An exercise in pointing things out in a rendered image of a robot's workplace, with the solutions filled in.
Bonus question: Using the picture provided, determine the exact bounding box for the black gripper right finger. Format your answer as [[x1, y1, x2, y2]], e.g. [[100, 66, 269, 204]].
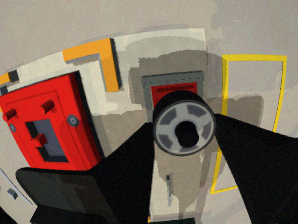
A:
[[214, 113, 298, 224]]

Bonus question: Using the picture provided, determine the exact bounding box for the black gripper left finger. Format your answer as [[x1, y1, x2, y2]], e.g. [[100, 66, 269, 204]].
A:
[[15, 123, 154, 224]]

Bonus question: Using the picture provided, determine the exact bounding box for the yellow rectangular outline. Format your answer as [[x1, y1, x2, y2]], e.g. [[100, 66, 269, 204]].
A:
[[210, 53, 287, 194]]

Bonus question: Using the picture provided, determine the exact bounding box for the black and grey wheel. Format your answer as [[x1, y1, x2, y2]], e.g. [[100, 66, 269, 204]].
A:
[[152, 89, 217, 156]]

